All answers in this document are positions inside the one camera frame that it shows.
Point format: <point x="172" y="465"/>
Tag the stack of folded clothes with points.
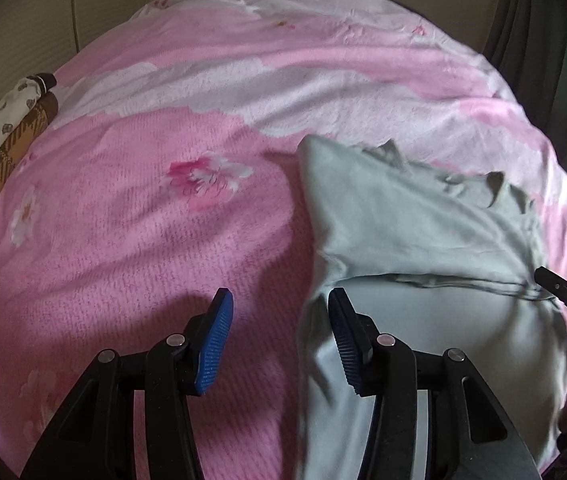
<point x="10" y="160"/>

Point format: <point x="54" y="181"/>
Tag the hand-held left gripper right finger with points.
<point x="346" y="345"/>

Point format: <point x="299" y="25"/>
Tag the pale grey-green shirt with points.
<point x="413" y="240"/>

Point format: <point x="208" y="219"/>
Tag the beige wardrobe doors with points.
<point x="23" y="35"/>

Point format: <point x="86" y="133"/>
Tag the dark teal curtain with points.
<point x="538" y="20"/>

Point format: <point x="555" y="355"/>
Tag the pink floral blanket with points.
<point x="153" y="240"/>

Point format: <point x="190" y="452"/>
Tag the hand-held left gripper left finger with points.
<point x="213" y="342"/>

